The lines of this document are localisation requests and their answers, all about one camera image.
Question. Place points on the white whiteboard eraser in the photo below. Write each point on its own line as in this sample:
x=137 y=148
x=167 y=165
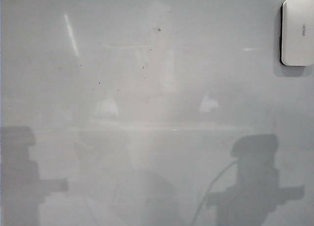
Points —
x=298 y=31

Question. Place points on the white glossy whiteboard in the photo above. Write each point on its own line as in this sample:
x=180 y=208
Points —
x=157 y=128

